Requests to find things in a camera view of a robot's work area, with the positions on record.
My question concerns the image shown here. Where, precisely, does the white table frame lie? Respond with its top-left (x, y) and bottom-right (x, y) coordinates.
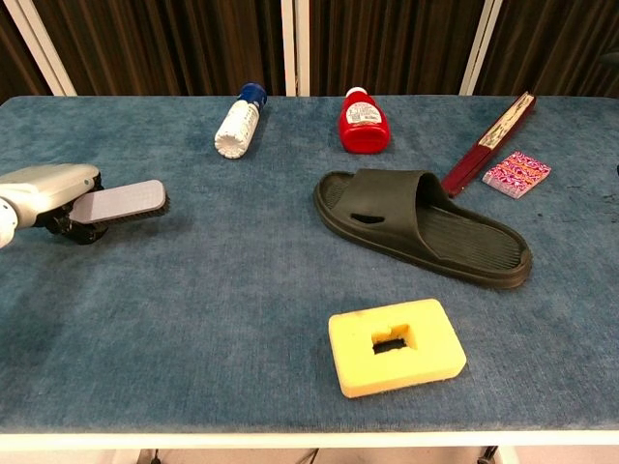
top-left (0, 430), bottom-right (619, 451)

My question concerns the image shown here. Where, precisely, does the white bottle blue cap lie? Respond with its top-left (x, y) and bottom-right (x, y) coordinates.
top-left (214, 81), bottom-right (269, 160)

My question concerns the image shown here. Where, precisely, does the black rubber slipper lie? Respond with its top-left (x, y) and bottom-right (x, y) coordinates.
top-left (312, 168), bottom-right (534, 290)

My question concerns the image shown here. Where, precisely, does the red bottle white cap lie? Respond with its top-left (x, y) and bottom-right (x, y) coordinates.
top-left (338, 86), bottom-right (393, 155)

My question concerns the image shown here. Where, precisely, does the dark red folded fan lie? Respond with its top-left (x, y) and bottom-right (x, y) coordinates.
top-left (440, 92), bottom-right (538, 198)

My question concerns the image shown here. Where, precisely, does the blue table cover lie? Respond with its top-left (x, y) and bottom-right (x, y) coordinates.
top-left (0, 95), bottom-right (619, 435)

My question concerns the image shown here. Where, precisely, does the grey scrub brush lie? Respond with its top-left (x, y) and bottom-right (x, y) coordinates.
top-left (70, 179), bottom-right (170, 226)

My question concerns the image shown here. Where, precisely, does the yellow sponge with hole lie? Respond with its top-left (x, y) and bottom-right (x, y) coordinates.
top-left (327, 298), bottom-right (468, 399)

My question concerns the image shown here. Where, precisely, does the dark brown pleated curtain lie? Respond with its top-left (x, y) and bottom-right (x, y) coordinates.
top-left (0, 0), bottom-right (619, 105)

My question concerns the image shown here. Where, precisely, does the pink patterned tissue pack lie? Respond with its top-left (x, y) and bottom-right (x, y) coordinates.
top-left (482, 150), bottom-right (553, 200)

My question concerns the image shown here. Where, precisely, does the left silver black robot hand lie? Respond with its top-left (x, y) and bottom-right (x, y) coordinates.
top-left (0, 162), bottom-right (110, 247)

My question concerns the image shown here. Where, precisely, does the white frame post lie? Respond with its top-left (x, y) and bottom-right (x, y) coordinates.
top-left (0, 0), bottom-right (78, 97)
top-left (458, 0), bottom-right (504, 97)
top-left (280, 0), bottom-right (311, 97)

